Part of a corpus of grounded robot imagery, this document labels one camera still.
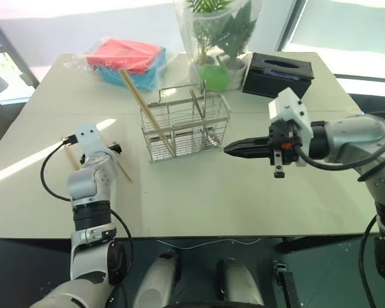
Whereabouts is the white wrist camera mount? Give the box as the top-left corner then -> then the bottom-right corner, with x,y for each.
74,122 -> 107,155
268,87 -> 315,168

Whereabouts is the green plastic watering can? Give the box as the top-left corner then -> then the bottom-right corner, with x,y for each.
200,57 -> 231,91

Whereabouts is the green fern plant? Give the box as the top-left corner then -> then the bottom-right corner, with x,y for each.
185,0 -> 235,64

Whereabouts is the black bracket post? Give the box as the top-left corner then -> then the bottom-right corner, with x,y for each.
273,261 -> 295,308

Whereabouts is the metal wire basket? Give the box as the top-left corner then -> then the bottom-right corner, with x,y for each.
140,81 -> 232,164

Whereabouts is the clear plastic cloth bag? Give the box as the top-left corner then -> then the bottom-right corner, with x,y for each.
63,37 -> 178,91

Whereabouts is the blue folded cloth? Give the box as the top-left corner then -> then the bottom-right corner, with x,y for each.
97,47 -> 168,90

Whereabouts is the green broad-leaf plant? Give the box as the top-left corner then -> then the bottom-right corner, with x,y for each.
216,2 -> 258,65

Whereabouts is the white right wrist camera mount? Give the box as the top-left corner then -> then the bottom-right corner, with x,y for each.
268,87 -> 315,168

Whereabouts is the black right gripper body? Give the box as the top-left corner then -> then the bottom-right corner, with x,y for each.
268,120 -> 302,178

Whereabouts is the thin white cable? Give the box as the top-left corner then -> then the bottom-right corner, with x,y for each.
156,238 -> 261,250

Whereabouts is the red folded cloth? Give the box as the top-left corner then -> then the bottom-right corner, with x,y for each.
86,38 -> 163,76

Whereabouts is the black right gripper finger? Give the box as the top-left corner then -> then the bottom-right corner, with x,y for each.
223,147 -> 272,159
232,136 -> 271,150

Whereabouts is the clear plastic plant bag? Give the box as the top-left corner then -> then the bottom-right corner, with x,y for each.
173,0 -> 264,93

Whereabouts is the wooden chopstick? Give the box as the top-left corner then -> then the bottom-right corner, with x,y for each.
115,160 -> 133,184
119,69 -> 175,153

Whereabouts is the black tissue box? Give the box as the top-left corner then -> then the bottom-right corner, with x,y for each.
241,51 -> 316,99

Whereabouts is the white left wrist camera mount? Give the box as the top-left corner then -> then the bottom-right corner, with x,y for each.
74,122 -> 107,155

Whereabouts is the black table frame bar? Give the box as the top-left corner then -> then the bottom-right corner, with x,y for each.
275,235 -> 381,255

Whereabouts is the grey rounded robot leg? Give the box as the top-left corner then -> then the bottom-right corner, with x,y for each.
135,249 -> 184,308
216,257 -> 266,308

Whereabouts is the dark window frame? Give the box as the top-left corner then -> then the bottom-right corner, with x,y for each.
277,0 -> 309,53
0,9 -> 40,89

